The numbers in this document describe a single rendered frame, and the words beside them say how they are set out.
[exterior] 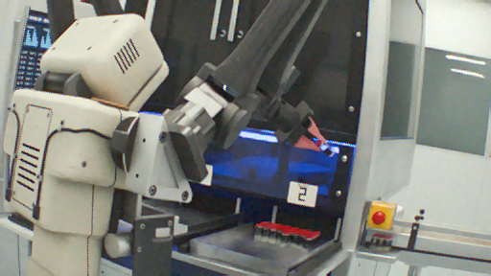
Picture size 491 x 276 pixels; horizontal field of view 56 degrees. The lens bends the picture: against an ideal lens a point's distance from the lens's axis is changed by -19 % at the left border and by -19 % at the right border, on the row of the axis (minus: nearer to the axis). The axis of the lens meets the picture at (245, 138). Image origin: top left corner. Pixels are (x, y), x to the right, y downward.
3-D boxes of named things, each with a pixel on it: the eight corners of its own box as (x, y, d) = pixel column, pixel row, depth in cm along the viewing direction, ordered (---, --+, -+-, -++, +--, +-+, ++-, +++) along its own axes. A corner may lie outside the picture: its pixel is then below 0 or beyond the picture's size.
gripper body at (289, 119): (315, 114, 119) (291, 95, 116) (286, 149, 121) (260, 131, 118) (308, 104, 125) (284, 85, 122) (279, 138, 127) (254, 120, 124)
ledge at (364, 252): (365, 247, 162) (366, 242, 162) (401, 253, 156) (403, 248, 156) (355, 257, 149) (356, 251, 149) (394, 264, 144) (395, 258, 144)
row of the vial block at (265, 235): (255, 238, 154) (258, 222, 154) (314, 250, 146) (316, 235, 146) (252, 239, 152) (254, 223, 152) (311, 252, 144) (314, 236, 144)
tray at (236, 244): (250, 233, 161) (252, 221, 160) (332, 250, 149) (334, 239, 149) (189, 252, 130) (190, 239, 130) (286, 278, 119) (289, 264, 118)
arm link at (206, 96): (177, 103, 82) (205, 124, 81) (217, 68, 88) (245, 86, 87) (168, 139, 89) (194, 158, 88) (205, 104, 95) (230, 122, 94)
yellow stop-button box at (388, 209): (371, 222, 154) (376, 199, 154) (392, 226, 151) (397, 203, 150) (365, 227, 147) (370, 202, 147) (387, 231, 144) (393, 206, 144)
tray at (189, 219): (175, 204, 185) (175, 195, 185) (243, 221, 174) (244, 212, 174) (114, 214, 155) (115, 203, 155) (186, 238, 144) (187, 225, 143)
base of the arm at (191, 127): (128, 122, 80) (185, 134, 73) (160, 93, 85) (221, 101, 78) (146, 167, 85) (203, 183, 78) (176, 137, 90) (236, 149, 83)
